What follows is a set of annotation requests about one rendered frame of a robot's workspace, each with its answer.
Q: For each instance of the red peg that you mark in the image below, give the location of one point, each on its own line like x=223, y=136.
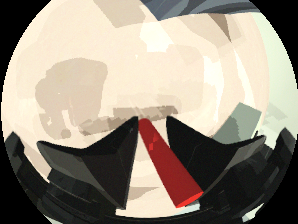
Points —
x=178, y=183

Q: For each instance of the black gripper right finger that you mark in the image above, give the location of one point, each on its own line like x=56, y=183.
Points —
x=207, y=160

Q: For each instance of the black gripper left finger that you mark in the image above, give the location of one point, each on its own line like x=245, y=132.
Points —
x=106, y=164

